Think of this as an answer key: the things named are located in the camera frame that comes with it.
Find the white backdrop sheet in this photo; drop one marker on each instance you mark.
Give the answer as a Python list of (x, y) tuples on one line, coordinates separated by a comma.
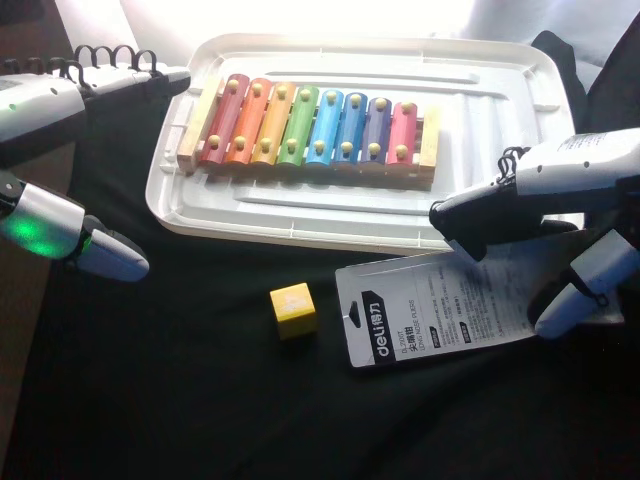
[(350, 20)]

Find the rainbow wooden hand piano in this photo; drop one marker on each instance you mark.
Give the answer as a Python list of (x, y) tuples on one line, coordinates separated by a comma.
[(305, 130)]

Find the black table cloth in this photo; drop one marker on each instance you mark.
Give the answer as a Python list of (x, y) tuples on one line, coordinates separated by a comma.
[(200, 400)]

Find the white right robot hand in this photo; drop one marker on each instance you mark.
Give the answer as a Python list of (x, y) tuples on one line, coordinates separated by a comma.
[(565, 170)]

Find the white printed paper card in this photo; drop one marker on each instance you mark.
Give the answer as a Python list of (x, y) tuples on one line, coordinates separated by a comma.
[(425, 310)]

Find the yellow cube block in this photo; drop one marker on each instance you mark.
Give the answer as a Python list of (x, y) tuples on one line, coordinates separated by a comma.
[(295, 312)]

